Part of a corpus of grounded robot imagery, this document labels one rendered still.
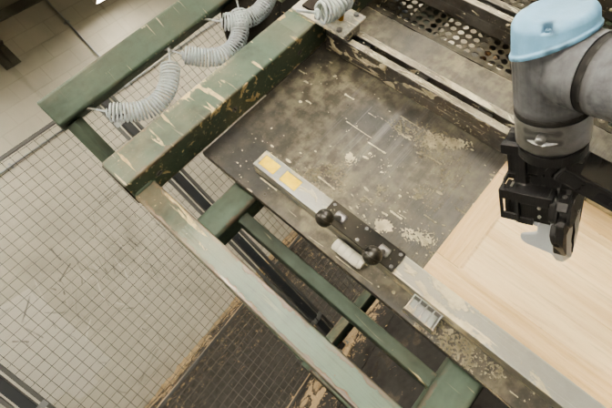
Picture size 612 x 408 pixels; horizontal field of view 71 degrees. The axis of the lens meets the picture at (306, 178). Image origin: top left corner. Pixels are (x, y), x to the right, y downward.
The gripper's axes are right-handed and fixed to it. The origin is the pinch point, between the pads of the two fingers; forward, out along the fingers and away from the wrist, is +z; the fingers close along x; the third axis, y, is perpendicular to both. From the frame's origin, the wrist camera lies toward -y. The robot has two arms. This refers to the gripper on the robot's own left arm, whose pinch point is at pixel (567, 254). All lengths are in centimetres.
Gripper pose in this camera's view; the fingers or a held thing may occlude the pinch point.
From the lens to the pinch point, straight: 69.9
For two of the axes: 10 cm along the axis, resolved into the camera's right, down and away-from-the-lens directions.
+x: -6.0, 6.6, -4.6
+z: 3.4, 7.3, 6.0
